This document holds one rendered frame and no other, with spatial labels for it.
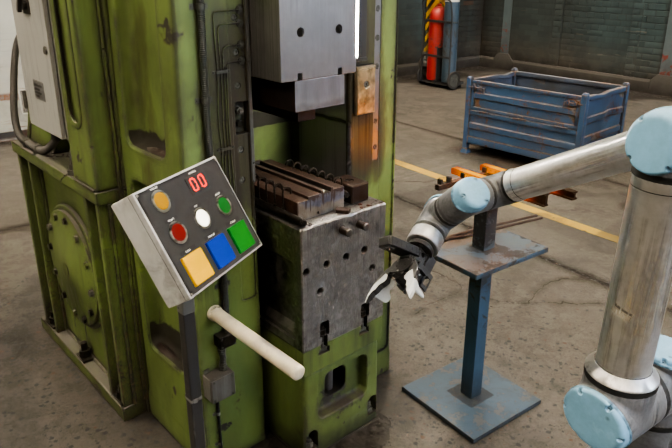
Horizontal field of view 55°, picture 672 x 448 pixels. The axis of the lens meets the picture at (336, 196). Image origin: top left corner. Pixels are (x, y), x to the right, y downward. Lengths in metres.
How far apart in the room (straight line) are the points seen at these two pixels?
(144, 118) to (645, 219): 1.57
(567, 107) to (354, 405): 3.68
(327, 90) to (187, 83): 0.43
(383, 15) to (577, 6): 8.25
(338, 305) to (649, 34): 8.16
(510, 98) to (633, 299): 4.58
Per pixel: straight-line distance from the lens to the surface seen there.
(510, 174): 1.72
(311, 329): 2.20
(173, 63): 1.91
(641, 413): 1.55
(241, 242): 1.74
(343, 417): 2.55
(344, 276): 2.22
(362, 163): 2.41
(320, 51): 2.00
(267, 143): 2.54
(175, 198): 1.63
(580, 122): 5.58
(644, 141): 1.31
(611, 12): 10.23
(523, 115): 5.85
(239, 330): 2.05
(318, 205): 2.12
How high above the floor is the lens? 1.70
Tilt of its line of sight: 20 degrees down
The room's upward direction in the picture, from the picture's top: straight up
